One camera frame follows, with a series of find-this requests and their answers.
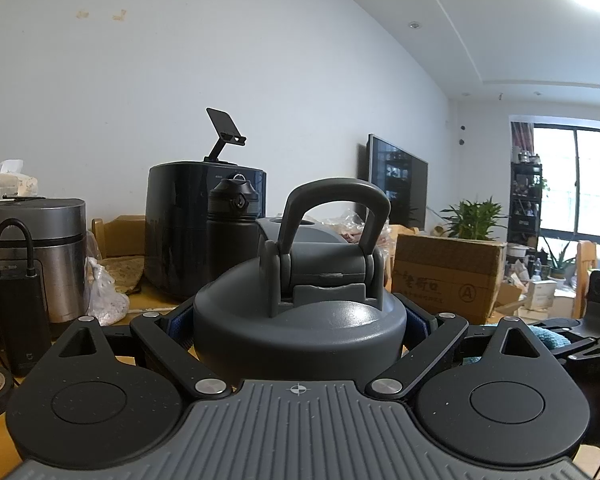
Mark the blue microfibre cloth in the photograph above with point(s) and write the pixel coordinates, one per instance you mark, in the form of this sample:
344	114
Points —
550	337

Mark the bag of brown flatbread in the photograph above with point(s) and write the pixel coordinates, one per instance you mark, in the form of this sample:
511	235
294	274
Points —
125	275

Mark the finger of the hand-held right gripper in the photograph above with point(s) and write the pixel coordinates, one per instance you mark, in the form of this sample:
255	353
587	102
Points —
595	352

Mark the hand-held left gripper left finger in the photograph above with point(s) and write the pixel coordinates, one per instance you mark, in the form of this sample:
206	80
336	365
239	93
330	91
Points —
180	330

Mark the recessed ceiling light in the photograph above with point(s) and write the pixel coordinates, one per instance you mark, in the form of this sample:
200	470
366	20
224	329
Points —
414	25

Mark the flat screen television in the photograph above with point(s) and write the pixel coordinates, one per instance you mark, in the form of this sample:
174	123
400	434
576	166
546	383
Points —
395	180

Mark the small potted aloe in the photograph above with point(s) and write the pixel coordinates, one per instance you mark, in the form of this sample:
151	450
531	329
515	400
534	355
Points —
560	260

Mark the black portable air pump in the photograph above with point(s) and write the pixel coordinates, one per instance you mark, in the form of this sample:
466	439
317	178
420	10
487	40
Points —
22	320

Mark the black phone stand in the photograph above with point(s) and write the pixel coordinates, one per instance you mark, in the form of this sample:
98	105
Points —
220	122

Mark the white granule plastic bag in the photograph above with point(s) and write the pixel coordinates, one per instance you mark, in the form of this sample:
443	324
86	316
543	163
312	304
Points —
107	300

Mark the bag of round flatbreads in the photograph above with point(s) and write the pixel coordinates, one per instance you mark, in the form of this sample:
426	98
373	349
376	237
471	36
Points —
342	227

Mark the patterned curtain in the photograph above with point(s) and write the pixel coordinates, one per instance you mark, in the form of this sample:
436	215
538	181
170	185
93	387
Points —
522	140

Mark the grey steel rice cooker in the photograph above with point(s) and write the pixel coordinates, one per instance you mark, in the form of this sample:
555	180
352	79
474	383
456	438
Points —
55	260

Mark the green potted plant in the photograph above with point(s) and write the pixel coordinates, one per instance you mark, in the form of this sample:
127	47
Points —
472	220

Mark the dark blue air fryer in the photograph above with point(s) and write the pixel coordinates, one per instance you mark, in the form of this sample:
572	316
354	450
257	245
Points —
180	230

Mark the window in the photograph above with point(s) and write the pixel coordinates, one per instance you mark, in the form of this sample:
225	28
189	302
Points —
590	180

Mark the wooden chair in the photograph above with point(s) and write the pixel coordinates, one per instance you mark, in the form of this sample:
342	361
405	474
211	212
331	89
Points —
122	232
585	280

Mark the clear shaker bottle grey lid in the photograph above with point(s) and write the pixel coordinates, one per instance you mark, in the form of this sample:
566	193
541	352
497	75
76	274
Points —
300	330

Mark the black frosted water bottle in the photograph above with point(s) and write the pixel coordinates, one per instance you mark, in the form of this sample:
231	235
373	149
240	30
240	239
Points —
230	240

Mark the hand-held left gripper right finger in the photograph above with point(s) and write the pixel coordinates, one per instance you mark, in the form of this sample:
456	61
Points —
417	325

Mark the black shelf rack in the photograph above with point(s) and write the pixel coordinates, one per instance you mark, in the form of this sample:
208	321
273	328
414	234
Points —
525	205

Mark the white tissue box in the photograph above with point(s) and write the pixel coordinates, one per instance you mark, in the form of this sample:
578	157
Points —
7	182

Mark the small white box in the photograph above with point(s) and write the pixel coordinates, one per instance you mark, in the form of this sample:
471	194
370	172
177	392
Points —
540	295

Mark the cardboard box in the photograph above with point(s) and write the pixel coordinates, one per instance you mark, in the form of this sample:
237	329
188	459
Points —
445	275

